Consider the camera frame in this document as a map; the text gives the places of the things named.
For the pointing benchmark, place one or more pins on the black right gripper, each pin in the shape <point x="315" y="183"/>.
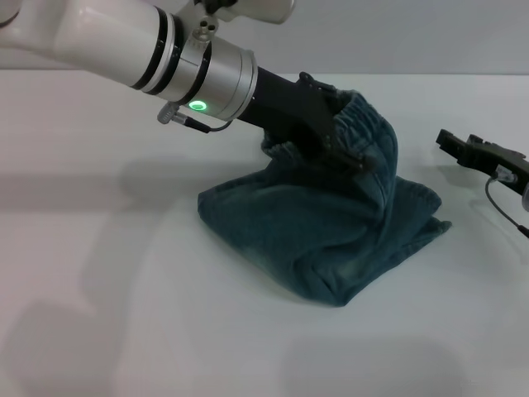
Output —
<point x="496" y="161"/>

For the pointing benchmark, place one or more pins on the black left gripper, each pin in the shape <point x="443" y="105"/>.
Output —
<point x="285" y="107"/>

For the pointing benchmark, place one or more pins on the white and silver left arm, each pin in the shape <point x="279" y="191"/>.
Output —
<point x="115" y="41"/>

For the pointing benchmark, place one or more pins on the blue denim shorts with embroidery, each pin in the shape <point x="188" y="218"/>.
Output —
<point x="330" y="235"/>

